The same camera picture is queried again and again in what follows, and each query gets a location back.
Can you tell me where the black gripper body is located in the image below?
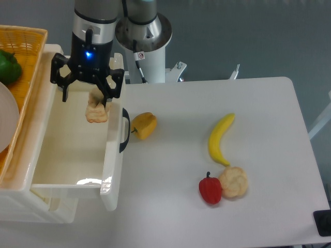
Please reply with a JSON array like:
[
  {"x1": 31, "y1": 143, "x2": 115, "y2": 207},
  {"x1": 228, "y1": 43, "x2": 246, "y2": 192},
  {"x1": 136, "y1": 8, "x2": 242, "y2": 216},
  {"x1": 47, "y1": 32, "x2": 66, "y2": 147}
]
[{"x1": 50, "y1": 34, "x2": 124, "y2": 98}]

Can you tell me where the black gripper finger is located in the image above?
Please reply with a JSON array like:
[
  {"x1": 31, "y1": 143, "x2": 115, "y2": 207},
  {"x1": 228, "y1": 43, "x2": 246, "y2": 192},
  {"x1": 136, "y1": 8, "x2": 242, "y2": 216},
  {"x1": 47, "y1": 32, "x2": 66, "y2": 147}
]
[
  {"x1": 62, "y1": 73, "x2": 75, "y2": 102},
  {"x1": 93, "y1": 75, "x2": 110, "y2": 107}
]

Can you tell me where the square bread piece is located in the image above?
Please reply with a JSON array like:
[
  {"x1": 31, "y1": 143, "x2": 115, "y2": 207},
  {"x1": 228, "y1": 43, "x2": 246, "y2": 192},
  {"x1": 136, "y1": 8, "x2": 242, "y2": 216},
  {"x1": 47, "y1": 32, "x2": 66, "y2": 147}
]
[{"x1": 85, "y1": 88, "x2": 111, "y2": 123}]

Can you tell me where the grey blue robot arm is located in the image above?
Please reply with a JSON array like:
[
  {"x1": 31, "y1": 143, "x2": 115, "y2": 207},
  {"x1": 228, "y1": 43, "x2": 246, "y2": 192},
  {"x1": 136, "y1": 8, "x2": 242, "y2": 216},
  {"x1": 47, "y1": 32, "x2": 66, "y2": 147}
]
[{"x1": 50, "y1": 1, "x2": 172, "y2": 102}]

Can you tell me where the upper white drawer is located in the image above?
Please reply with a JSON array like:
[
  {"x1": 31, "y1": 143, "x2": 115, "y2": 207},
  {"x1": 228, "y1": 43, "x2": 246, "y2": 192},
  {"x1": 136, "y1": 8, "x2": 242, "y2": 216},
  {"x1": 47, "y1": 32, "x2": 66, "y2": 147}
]
[{"x1": 31, "y1": 81, "x2": 126, "y2": 211}]

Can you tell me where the white drawer cabinet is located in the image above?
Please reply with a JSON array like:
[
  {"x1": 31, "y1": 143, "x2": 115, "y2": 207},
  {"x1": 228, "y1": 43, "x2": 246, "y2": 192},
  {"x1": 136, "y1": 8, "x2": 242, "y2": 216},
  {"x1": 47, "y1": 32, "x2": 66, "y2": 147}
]
[{"x1": 1, "y1": 44, "x2": 78, "y2": 224}]

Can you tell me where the round bread roll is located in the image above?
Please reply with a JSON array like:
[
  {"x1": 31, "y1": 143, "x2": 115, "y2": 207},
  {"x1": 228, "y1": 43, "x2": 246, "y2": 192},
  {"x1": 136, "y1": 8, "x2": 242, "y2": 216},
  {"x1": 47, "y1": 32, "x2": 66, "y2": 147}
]
[{"x1": 218, "y1": 166, "x2": 248, "y2": 198}]

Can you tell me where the orange woven basket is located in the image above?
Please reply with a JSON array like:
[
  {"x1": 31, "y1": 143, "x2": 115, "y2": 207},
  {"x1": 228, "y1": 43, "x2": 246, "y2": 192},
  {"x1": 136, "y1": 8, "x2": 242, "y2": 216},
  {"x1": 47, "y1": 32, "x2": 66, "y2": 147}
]
[{"x1": 1, "y1": 25, "x2": 48, "y2": 180}]

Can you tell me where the green bell pepper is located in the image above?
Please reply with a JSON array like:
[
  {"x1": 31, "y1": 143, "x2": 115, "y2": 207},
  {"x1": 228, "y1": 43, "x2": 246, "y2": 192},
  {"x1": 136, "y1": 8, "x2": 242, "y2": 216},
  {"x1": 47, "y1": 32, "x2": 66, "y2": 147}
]
[{"x1": 1, "y1": 50, "x2": 22, "y2": 85}]

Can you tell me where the yellow bell pepper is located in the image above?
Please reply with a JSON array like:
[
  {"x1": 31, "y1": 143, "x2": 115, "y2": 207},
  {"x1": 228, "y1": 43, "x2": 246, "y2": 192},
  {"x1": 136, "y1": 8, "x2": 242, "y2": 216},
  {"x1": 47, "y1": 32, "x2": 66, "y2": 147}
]
[{"x1": 131, "y1": 112, "x2": 157, "y2": 140}]

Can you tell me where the white plate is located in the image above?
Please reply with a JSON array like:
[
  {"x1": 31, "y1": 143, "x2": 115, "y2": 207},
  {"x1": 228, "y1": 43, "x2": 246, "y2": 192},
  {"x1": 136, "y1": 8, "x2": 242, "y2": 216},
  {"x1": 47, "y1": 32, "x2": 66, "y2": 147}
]
[{"x1": 0, "y1": 83, "x2": 19, "y2": 152}]

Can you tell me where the yellow banana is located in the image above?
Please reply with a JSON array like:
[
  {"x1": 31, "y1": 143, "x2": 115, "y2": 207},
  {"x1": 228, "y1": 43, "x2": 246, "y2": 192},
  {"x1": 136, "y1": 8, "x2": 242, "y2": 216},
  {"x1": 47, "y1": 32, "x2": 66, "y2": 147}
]
[{"x1": 208, "y1": 113, "x2": 235, "y2": 167}]

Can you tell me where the red bell pepper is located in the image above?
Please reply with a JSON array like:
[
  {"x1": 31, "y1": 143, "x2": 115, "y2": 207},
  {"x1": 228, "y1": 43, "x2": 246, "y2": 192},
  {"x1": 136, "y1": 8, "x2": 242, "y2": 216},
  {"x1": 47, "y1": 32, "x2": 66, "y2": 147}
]
[{"x1": 199, "y1": 171, "x2": 222, "y2": 205}]

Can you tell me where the black device at edge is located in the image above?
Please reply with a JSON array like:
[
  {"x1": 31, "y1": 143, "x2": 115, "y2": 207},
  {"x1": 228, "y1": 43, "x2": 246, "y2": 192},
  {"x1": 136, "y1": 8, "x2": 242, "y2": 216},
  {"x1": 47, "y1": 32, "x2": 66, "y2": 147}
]
[{"x1": 313, "y1": 210, "x2": 331, "y2": 237}]

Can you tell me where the black drawer handle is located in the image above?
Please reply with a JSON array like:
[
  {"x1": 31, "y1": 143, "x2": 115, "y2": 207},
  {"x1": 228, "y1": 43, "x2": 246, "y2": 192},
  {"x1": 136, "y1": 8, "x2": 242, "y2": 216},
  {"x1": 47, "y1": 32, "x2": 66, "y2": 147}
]
[{"x1": 119, "y1": 108, "x2": 131, "y2": 153}]

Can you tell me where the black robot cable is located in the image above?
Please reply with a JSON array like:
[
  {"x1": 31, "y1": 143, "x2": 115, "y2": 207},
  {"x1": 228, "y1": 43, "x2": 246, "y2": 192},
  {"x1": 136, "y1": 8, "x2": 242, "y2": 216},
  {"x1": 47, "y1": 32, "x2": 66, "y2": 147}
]
[{"x1": 132, "y1": 39, "x2": 148, "y2": 84}]

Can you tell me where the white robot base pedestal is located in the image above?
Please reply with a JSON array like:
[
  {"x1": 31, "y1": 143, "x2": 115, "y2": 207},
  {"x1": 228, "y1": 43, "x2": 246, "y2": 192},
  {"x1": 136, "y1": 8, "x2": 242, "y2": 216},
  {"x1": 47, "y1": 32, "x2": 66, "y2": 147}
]
[{"x1": 115, "y1": 13, "x2": 187, "y2": 84}]

